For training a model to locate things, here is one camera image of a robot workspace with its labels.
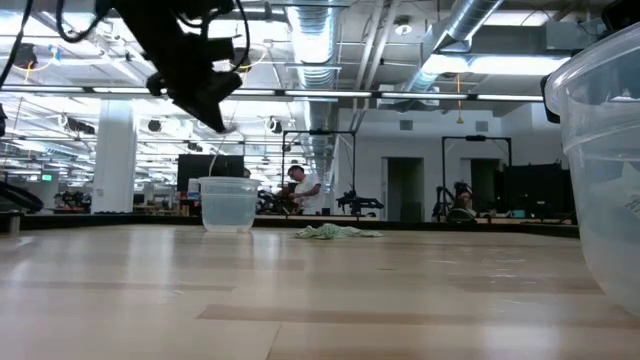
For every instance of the large black screen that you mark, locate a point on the large black screen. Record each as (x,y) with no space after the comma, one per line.
(535,190)

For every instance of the person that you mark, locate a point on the person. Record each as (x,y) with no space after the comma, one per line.
(306,192)
(464,200)
(246,173)

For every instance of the black background robot arm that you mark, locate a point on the black background robot arm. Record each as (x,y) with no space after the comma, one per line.
(360,202)
(272,202)

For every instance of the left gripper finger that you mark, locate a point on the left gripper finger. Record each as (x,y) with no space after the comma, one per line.
(225,97)
(197,105)

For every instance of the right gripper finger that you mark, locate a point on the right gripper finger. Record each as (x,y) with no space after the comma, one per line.
(549,114)

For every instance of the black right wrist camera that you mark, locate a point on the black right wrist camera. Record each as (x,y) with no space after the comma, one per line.
(625,12)

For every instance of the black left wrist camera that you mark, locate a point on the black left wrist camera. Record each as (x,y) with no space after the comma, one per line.
(217,50)

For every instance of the green exit sign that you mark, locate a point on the green exit sign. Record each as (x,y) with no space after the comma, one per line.
(46,177)

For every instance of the grey door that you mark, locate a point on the grey door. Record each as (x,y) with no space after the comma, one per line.
(404,190)
(482,185)

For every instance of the black metal table frame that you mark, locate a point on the black metal table frame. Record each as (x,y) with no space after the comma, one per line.
(150,221)

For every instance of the bright ceiling light panel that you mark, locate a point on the bright ceiling light panel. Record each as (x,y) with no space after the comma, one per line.
(500,64)

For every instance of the yellow hanging pendant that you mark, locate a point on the yellow hanging pendant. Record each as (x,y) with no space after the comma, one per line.
(459,117)

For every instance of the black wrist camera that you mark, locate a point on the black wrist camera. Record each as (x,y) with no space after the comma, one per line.
(625,12)
(217,50)

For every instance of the round ceiling fixture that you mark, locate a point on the round ceiling fixture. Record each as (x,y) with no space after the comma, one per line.
(403,27)

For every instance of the white building pillar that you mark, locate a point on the white building pillar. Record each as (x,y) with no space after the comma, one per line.
(114,160)

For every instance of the long ceiling light strip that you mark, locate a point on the long ceiling light strip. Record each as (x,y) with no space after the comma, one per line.
(325,93)

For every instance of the black monitor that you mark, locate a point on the black monitor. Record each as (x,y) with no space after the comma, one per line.
(200,172)

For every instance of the clear plastic bin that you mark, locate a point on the clear plastic bin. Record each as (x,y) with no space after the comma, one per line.
(227,210)
(600,200)

